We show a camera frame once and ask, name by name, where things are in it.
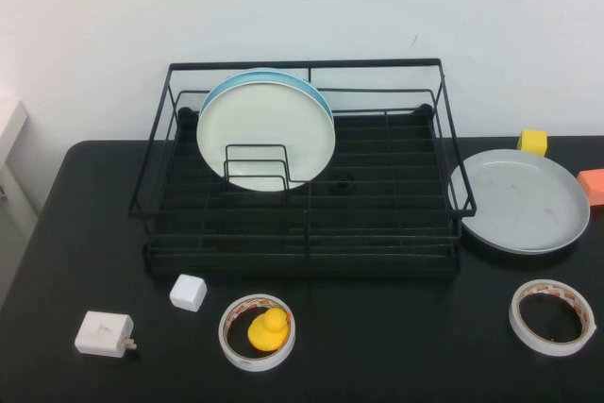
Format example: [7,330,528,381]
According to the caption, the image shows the black wire dish rack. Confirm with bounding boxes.
[127,58,478,277]

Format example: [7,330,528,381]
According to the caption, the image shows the white foam cube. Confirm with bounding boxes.
[168,273,209,313]

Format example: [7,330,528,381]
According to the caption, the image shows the blue round plate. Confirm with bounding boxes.
[200,67,334,121]

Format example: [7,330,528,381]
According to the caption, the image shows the yellow foam cube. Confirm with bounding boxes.
[517,128,549,158]

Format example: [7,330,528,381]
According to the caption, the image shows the cream round plate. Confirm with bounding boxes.
[196,80,337,193]

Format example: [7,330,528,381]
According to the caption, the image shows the yellow rubber duck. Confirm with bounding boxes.
[246,307,289,352]

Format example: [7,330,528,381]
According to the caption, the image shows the white side cabinet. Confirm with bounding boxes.
[0,99,40,243]

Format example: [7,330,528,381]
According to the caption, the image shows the white power adapter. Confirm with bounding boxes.
[74,311,140,357]

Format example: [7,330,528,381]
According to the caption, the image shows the grey round plate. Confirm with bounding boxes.
[447,147,592,256]

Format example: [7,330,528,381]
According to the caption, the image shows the orange foam cube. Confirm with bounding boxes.
[577,167,604,209]

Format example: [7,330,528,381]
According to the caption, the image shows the white tape roll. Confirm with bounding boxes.
[508,278,597,357]
[217,293,297,373]

